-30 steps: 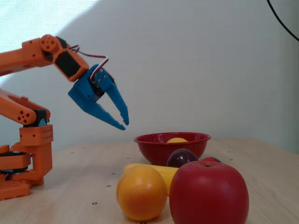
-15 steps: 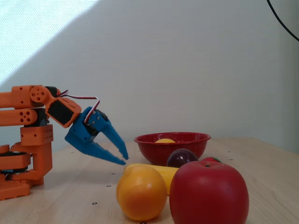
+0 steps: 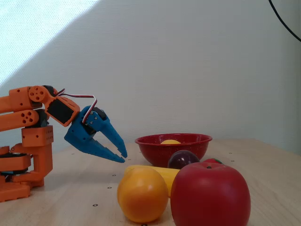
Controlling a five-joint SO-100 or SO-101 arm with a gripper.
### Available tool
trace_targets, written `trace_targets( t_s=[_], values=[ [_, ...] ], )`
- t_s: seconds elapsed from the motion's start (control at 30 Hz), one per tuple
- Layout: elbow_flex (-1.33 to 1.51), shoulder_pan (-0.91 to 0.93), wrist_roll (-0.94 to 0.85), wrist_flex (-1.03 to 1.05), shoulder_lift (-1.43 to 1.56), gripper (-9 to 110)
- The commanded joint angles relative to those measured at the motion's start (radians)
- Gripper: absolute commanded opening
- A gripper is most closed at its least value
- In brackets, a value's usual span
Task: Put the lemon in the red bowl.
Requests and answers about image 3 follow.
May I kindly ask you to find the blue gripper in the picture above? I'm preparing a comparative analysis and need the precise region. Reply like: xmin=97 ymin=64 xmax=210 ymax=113
xmin=64 ymin=105 xmax=128 ymax=163

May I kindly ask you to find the red speckled bowl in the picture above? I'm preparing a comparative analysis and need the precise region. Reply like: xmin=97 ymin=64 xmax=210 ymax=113
xmin=135 ymin=133 xmax=213 ymax=168

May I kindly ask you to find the orange plastic fruit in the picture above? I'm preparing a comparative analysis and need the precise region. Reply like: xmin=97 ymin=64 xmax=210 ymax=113
xmin=117 ymin=167 xmax=169 ymax=224

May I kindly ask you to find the yellow plastic banana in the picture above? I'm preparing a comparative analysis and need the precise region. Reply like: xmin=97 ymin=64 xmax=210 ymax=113
xmin=124 ymin=165 xmax=181 ymax=197

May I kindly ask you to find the purple plastic plum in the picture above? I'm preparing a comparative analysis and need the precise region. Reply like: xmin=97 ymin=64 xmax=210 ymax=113
xmin=167 ymin=150 xmax=200 ymax=170

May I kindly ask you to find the red plastic strawberry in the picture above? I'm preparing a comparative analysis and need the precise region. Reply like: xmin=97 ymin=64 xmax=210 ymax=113
xmin=202 ymin=158 xmax=224 ymax=165

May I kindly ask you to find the red plastic apple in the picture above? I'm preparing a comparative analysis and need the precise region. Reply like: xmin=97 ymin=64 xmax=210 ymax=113
xmin=170 ymin=162 xmax=251 ymax=226

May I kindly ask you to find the red white black servo cable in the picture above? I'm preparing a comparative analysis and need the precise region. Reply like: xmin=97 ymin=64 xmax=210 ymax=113
xmin=55 ymin=88 xmax=98 ymax=124

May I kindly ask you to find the black hanging cable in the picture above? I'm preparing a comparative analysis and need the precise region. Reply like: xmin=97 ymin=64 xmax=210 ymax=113
xmin=268 ymin=0 xmax=301 ymax=43

